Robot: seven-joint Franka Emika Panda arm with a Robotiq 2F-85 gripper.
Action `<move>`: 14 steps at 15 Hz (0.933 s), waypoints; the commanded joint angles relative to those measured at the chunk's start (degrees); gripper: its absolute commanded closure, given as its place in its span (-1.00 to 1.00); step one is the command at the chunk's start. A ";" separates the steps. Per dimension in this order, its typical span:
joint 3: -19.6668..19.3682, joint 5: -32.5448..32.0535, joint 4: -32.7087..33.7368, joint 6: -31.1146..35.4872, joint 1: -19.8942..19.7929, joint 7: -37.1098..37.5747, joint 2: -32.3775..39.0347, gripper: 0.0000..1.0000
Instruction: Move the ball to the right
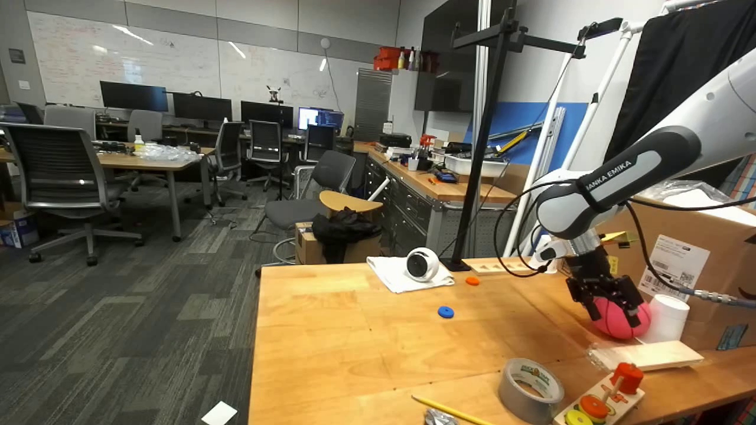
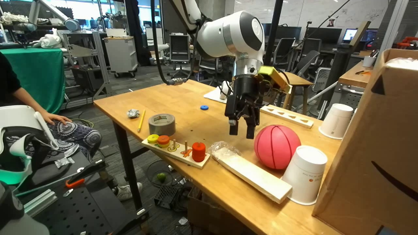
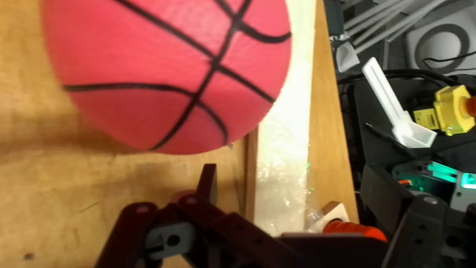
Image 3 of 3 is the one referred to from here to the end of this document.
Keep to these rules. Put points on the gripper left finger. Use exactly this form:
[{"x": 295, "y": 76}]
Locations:
[{"x": 230, "y": 227}]

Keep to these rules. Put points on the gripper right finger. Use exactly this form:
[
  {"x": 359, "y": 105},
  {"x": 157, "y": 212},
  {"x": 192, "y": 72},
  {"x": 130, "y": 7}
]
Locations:
[{"x": 424, "y": 230}]

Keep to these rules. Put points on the orange clamp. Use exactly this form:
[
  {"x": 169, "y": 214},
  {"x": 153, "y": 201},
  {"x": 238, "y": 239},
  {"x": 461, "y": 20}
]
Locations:
[{"x": 353, "y": 229}]

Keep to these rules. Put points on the small pale wooden block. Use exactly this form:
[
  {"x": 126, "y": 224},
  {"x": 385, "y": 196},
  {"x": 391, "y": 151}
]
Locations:
[{"x": 336, "y": 212}]

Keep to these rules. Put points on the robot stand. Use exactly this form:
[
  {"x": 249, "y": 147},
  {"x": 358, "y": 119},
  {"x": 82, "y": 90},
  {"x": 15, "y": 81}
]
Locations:
[{"x": 375, "y": 141}]

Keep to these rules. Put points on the yellow emergency stop button box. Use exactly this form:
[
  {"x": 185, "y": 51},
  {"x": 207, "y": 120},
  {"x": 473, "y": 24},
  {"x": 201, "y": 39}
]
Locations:
[{"x": 452, "y": 109}]

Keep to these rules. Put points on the white plastic scoop-shaped piece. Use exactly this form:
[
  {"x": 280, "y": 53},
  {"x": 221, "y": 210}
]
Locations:
[{"x": 386, "y": 96}]

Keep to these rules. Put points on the red basketball with black lines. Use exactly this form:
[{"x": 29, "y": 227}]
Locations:
[{"x": 148, "y": 63}]

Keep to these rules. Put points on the small grey plastic piece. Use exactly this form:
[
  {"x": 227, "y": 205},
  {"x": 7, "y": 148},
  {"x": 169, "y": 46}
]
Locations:
[{"x": 346, "y": 56}]

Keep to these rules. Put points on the grey moulded tray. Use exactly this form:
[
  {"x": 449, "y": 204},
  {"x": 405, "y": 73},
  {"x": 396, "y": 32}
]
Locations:
[{"x": 446, "y": 33}]

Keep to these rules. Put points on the bundle of grey rods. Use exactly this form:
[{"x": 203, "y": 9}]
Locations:
[{"x": 386, "y": 22}]

